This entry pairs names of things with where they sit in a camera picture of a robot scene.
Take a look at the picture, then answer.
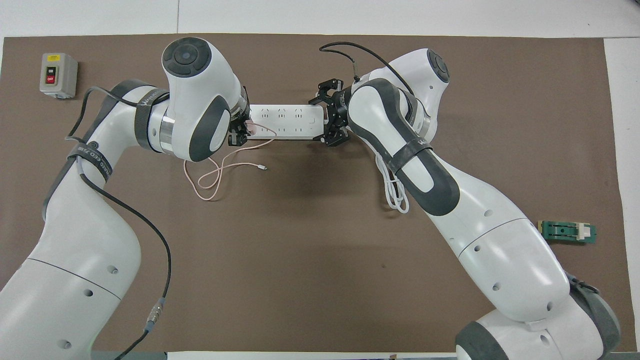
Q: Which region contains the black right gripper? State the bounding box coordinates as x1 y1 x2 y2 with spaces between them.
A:
308 77 353 147

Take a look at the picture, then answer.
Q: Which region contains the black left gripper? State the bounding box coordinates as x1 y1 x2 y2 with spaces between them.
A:
228 116 253 147

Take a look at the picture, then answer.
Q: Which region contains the pink charging cable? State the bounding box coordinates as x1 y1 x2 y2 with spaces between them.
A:
183 122 278 202

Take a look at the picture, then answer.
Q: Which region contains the white power strip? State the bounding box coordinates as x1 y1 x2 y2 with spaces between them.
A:
248 104 331 141

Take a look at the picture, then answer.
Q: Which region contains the brown table mat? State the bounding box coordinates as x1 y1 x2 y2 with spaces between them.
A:
0 33 637 354

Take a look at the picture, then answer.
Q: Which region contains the white power cord with plug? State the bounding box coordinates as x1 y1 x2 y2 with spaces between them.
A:
374 149 410 215

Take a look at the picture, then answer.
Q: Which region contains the grey on-off switch box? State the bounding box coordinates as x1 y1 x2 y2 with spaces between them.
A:
39 52 79 99

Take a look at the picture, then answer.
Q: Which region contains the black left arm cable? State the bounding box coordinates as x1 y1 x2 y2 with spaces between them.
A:
64 86 173 360

